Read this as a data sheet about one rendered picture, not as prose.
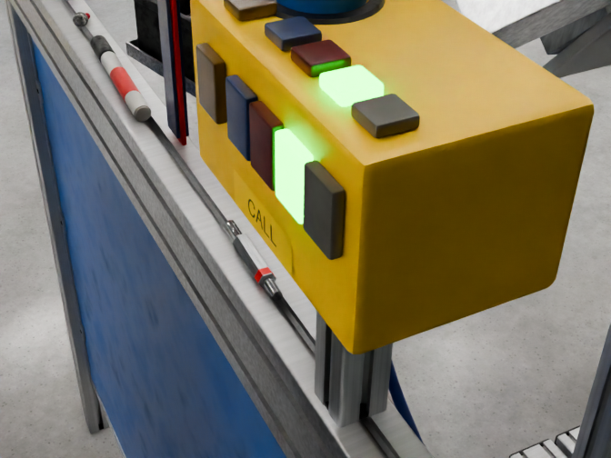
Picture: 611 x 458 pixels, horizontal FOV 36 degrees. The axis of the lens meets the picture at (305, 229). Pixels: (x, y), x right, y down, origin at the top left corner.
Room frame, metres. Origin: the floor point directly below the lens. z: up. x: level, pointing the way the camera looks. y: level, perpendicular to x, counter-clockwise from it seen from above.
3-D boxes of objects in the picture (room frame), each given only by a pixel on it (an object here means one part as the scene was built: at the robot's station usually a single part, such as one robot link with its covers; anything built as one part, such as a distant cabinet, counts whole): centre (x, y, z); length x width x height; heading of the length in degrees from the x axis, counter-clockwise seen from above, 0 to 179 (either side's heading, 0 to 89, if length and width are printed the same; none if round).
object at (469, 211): (0.35, -0.03, 1.02); 0.16 x 0.10 x 0.11; 27
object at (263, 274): (0.46, 0.03, 0.87); 0.08 x 0.01 x 0.01; 25
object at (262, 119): (0.31, 0.02, 1.04); 0.02 x 0.01 x 0.03; 27
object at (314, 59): (0.32, 0.00, 1.08); 0.02 x 0.02 x 0.01; 27
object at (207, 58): (0.36, 0.04, 1.04); 0.02 x 0.01 x 0.03; 27
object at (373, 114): (0.28, -0.03, 1.08); 0.02 x 0.02 x 0.01; 27
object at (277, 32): (0.34, 0.01, 1.08); 0.02 x 0.02 x 0.01; 27
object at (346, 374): (0.35, -0.03, 0.92); 0.03 x 0.03 x 0.12; 27
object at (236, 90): (0.33, 0.03, 1.04); 0.02 x 0.01 x 0.03; 27
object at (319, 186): (0.27, -0.01, 1.04); 0.02 x 0.01 x 0.03; 27
